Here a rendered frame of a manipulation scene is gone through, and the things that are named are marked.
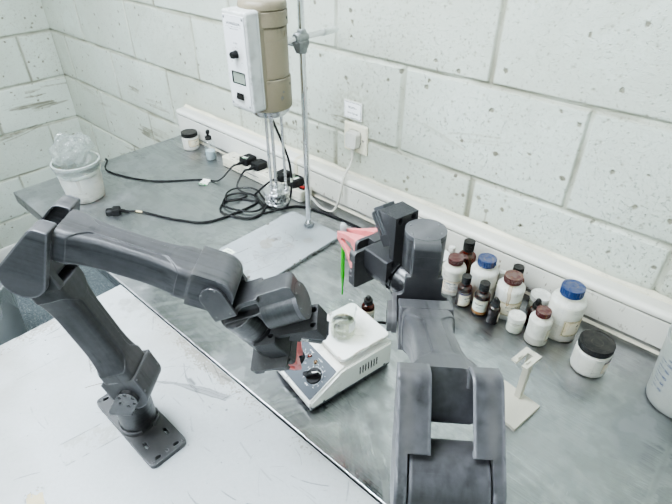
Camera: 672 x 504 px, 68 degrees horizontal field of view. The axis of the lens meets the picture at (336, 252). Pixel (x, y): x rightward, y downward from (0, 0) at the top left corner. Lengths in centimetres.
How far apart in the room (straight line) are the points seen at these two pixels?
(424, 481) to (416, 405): 6
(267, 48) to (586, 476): 99
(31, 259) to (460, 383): 55
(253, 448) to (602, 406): 65
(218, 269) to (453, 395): 37
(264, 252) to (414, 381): 94
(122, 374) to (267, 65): 67
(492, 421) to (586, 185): 79
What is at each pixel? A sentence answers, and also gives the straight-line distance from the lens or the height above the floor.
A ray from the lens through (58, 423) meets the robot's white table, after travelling 109.
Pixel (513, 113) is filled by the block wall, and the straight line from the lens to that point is 118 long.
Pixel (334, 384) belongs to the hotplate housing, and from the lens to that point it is 96.
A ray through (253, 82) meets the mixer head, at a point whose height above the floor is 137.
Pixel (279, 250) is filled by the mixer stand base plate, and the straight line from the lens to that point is 135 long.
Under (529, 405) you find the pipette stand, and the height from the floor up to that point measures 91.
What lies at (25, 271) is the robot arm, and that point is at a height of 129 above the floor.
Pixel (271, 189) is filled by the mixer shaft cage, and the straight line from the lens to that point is 126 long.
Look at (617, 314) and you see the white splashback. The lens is 123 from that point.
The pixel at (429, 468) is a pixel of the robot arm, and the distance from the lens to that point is 45.
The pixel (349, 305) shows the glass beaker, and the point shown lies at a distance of 97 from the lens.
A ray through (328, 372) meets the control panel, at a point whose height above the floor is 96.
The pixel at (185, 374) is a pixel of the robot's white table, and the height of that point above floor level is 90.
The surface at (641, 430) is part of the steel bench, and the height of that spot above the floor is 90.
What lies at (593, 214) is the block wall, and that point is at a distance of 119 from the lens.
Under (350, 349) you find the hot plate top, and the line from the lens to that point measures 96.
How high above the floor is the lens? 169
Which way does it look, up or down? 36 degrees down
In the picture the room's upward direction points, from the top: straight up
